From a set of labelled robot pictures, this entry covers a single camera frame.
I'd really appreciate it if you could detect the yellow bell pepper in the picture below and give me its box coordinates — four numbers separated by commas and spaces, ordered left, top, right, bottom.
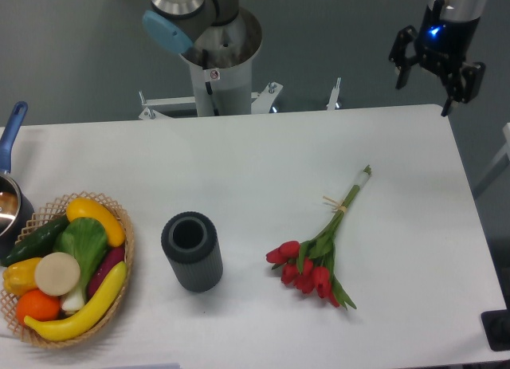
2, 257, 42, 296

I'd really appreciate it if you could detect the white frame at right edge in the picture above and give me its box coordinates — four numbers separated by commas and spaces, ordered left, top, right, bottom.
472, 123, 509, 200

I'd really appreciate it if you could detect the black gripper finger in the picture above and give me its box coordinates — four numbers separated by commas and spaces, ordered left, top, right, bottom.
388, 26, 418, 89
440, 62, 486, 117

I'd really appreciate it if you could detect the blue handled saucepan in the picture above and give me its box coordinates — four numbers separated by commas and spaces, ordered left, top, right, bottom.
1, 101, 33, 258

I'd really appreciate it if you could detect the yellow squash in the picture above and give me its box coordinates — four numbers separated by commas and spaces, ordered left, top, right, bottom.
66, 198, 126, 247

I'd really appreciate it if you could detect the purple sweet potato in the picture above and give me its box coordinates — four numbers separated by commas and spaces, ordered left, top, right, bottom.
87, 245, 125, 299

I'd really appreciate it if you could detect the green cucumber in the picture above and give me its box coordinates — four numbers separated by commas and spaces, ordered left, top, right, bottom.
1, 216, 69, 267

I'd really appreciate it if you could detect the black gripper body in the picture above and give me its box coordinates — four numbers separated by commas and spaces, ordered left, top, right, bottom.
414, 21, 478, 76

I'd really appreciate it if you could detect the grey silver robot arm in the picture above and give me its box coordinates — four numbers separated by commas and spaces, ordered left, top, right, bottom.
142, 0, 488, 116

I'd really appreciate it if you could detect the woven wicker basket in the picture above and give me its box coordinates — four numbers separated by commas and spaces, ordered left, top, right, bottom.
1, 191, 135, 348

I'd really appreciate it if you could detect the yellow banana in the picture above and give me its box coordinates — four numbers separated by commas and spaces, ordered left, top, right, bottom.
24, 261, 128, 342

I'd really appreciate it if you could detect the beige round disc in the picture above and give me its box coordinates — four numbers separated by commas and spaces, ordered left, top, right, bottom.
34, 252, 80, 296

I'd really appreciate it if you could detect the black device at table edge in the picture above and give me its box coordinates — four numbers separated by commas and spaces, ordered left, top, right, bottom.
481, 309, 509, 351

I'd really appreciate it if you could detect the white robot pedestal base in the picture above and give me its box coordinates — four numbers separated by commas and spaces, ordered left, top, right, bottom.
143, 8, 284, 117

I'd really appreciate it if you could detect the orange fruit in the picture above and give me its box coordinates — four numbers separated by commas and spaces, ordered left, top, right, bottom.
16, 289, 61, 326

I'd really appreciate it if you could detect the dark grey ribbed vase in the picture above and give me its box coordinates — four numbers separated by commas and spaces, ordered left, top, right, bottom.
161, 211, 223, 292

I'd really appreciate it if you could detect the green bok choy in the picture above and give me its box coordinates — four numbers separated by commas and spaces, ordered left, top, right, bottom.
53, 218, 108, 315

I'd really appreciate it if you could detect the red tulip bouquet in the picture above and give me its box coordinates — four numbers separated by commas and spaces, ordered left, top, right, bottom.
265, 165, 372, 309

